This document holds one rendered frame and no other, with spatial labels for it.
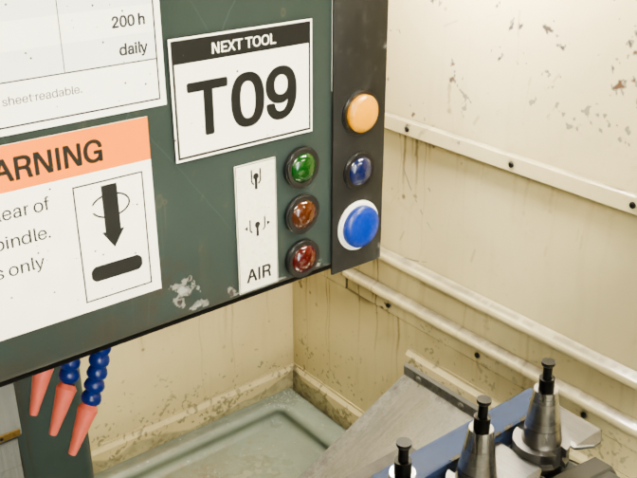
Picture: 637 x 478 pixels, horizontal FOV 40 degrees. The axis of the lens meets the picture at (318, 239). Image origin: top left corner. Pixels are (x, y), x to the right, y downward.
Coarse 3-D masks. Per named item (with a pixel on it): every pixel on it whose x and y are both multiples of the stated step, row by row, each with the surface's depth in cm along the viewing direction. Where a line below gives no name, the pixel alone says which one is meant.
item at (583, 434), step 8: (560, 408) 105; (560, 416) 103; (568, 416) 103; (576, 416) 103; (568, 424) 102; (576, 424) 102; (584, 424) 102; (568, 432) 101; (576, 432) 101; (584, 432) 101; (592, 432) 101; (600, 432) 101; (576, 440) 99; (584, 440) 99; (592, 440) 100; (600, 440) 100; (576, 448) 99; (584, 448) 99; (592, 448) 99
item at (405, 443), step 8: (400, 440) 82; (408, 440) 82; (400, 448) 81; (408, 448) 81; (400, 456) 82; (408, 456) 82; (400, 464) 82; (408, 464) 82; (400, 472) 82; (408, 472) 82
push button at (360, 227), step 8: (360, 208) 59; (368, 208) 60; (352, 216) 59; (360, 216) 59; (368, 216) 60; (376, 216) 60; (344, 224) 59; (352, 224) 59; (360, 224) 59; (368, 224) 60; (376, 224) 61; (344, 232) 59; (352, 232) 59; (360, 232) 60; (368, 232) 60; (352, 240) 60; (360, 240) 60; (368, 240) 60
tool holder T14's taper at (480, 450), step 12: (468, 432) 89; (480, 432) 88; (492, 432) 88; (468, 444) 89; (480, 444) 88; (492, 444) 89; (468, 456) 89; (480, 456) 89; (492, 456) 89; (468, 468) 90; (480, 468) 89; (492, 468) 90
